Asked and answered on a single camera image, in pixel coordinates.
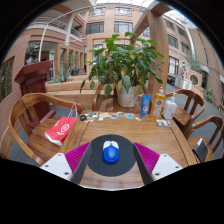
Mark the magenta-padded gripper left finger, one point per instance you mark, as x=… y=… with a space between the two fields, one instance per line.
x=56 y=165

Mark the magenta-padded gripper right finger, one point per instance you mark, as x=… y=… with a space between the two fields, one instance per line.
x=165 y=165

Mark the blue and white computer mouse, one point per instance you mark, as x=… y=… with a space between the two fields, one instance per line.
x=110 y=155

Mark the round black mouse pad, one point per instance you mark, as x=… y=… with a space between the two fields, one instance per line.
x=126 y=160

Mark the curved-back wooden armchair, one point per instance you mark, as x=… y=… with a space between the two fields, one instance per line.
x=206 y=122
x=181 y=115
x=106 y=103
x=38 y=143

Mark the red paper bag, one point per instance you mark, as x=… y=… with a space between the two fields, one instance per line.
x=61 y=130

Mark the clear wrapped packet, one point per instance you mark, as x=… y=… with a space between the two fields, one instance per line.
x=163 y=122

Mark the small black key fob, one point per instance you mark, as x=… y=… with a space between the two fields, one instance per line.
x=83 y=117

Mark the white pump bottle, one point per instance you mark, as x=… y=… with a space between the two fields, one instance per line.
x=169 y=109

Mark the small printed sticker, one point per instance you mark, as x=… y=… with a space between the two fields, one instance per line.
x=120 y=114
x=129 y=116
x=113 y=116
x=92 y=114

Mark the yellow liquid bottle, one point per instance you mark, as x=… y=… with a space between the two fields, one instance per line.
x=157 y=105

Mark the blue squeeze tube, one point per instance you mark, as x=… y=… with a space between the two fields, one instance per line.
x=145 y=106

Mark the pale round sticker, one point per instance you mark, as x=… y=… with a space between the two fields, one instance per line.
x=104 y=115

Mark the long wooden bench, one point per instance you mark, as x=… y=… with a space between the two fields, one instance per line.
x=66 y=90

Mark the spiky green agave plant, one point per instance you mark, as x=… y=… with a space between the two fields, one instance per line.
x=61 y=76

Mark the dark red wooden lectern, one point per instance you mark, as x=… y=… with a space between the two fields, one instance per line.
x=33 y=78

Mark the large leafy plant in white pot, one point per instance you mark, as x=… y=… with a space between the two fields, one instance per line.
x=125 y=60

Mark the dark statue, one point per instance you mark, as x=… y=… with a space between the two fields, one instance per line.
x=32 y=55

